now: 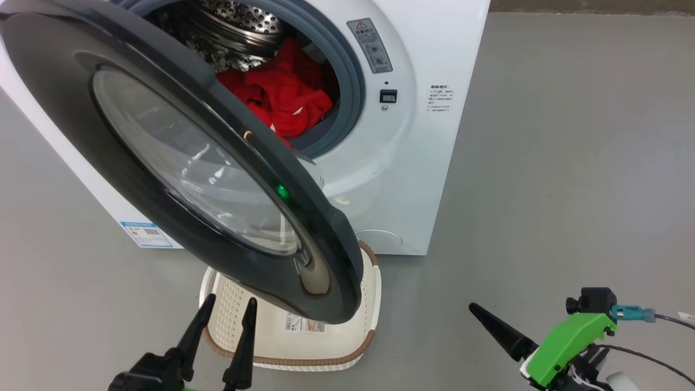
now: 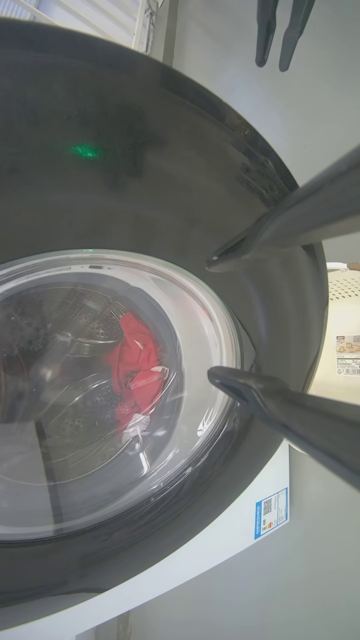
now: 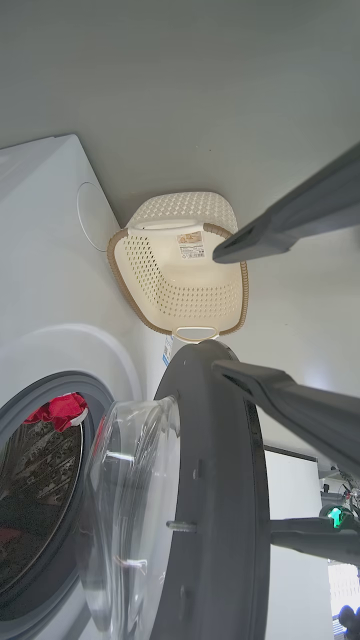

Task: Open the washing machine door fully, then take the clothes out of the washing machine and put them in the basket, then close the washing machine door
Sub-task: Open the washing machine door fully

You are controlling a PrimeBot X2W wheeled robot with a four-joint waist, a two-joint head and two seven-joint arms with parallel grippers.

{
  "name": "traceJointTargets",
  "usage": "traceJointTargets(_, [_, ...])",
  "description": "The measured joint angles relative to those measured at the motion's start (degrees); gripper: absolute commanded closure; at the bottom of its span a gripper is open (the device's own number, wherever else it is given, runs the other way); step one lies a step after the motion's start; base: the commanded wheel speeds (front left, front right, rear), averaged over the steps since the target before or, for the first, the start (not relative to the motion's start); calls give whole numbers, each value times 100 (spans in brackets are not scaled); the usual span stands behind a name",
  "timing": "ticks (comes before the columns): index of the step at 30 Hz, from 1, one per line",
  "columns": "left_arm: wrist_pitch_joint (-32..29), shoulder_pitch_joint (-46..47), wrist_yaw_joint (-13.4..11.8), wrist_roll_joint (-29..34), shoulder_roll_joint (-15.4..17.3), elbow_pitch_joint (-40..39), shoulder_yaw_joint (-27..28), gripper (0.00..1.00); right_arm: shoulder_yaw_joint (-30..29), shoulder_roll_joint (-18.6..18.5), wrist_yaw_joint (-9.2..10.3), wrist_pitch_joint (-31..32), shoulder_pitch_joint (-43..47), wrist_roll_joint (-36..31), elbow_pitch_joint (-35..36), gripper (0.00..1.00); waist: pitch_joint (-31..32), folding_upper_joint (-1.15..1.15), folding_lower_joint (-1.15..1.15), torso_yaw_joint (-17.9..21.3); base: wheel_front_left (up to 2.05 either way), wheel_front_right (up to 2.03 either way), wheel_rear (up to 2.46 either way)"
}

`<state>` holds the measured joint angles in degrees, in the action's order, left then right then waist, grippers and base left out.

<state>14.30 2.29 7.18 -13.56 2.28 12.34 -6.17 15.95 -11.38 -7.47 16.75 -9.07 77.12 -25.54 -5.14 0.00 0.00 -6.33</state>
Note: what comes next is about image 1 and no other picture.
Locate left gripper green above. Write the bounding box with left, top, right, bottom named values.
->
left=174, top=293, right=258, bottom=391

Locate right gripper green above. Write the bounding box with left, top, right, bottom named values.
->
left=469, top=302, right=618, bottom=391

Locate red garment with white trim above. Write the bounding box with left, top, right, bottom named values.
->
left=216, top=37, right=333, bottom=147

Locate dark round washer door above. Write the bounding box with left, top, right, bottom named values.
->
left=0, top=0, right=363, bottom=325

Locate cream perforated laundry basket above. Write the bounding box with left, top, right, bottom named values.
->
left=199, top=239, right=382, bottom=372

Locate paper basket label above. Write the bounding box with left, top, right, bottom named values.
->
left=283, top=312, right=326, bottom=333

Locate white front-load washing machine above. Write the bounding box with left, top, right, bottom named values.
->
left=0, top=0, right=491, bottom=256

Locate grey rubber door gasket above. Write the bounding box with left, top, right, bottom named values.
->
left=117, top=0, right=365, bottom=159

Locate blue energy label sticker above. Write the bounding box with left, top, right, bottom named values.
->
left=120, top=221, right=173, bottom=249

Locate round white filter cover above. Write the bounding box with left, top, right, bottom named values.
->
left=356, top=230, right=403, bottom=253

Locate grey warning sticker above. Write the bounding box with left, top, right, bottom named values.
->
left=346, top=18, right=394, bottom=74

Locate steel washer drum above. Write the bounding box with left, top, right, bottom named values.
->
left=144, top=0, right=283, bottom=74

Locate teal cable connector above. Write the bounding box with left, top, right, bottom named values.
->
left=612, top=305, right=657, bottom=324

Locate thin black cable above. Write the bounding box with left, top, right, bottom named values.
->
left=595, top=344, right=695, bottom=386
left=654, top=312, right=695, bottom=330

